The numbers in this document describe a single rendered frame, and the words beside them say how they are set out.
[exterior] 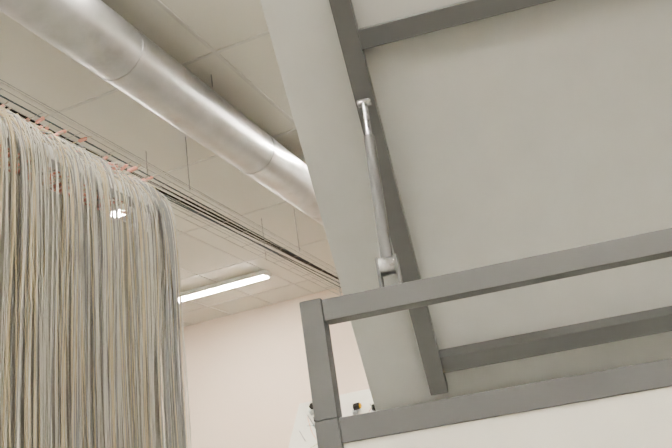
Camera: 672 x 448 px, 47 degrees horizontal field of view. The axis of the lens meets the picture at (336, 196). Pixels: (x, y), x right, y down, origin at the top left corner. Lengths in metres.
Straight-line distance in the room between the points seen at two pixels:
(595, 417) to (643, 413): 0.07
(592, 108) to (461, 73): 0.28
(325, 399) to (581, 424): 0.40
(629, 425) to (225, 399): 9.27
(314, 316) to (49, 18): 2.74
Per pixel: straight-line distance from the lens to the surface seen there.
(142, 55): 4.21
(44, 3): 3.78
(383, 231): 1.36
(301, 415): 7.27
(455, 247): 1.71
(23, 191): 1.53
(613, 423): 1.27
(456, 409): 1.26
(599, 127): 1.68
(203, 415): 10.52
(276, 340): 10.11
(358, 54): 1.57
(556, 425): 1.26
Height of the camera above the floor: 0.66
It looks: 22 degrees up
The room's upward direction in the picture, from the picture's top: 9 degrees counter-clockwise
